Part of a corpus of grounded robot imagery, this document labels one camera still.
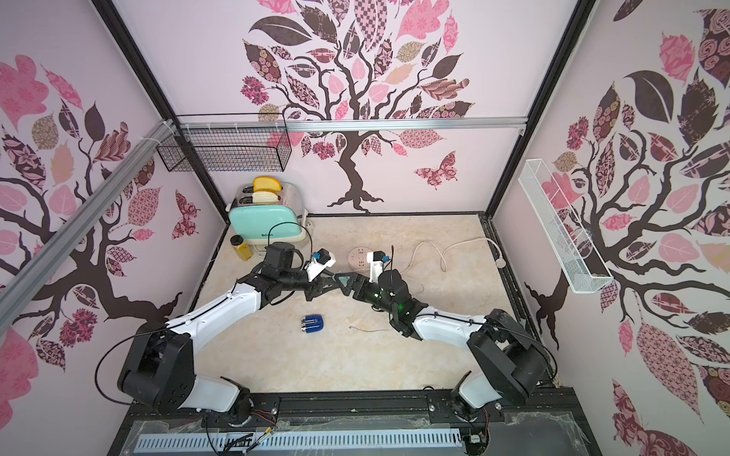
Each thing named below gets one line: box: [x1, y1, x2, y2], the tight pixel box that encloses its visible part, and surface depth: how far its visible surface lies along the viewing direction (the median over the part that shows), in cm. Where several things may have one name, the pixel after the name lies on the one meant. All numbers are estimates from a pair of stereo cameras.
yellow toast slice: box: [252, 175, 283, 194], surface depth 106 cm
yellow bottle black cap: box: [230, 234, 253, 262], surface depth 105 cm
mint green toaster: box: [225, 182, 308, 247], surface depth 105 cm
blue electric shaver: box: [300, 314, 325, 334], surface depth 89 cm
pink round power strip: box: [347, 246, 371, 271], surface depth 105 cm
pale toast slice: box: [251, 190, 279, 205], surface depth 102 cm
